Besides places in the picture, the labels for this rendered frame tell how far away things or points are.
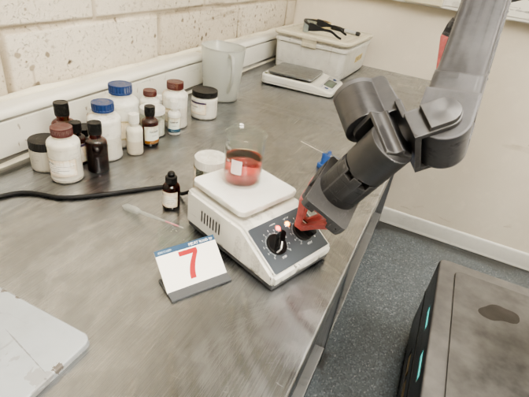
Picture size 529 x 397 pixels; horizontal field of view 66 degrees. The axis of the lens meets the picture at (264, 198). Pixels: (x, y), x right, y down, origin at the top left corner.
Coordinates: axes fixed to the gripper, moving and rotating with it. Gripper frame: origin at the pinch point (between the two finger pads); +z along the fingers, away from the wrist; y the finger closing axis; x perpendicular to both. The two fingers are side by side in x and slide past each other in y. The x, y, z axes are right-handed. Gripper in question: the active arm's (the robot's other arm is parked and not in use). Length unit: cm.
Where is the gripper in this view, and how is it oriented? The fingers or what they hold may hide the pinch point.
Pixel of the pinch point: (301, 222)
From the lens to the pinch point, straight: 61.2
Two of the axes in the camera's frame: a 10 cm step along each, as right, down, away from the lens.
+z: -4.6, 5.1, 7.3
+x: 7.8, 6.3, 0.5
